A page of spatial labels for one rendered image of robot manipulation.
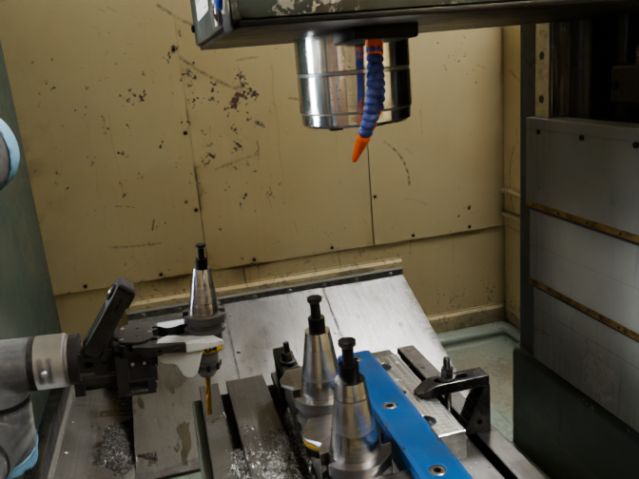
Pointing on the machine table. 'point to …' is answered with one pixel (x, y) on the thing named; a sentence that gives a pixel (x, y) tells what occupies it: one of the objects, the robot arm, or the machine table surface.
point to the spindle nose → (348, 83)
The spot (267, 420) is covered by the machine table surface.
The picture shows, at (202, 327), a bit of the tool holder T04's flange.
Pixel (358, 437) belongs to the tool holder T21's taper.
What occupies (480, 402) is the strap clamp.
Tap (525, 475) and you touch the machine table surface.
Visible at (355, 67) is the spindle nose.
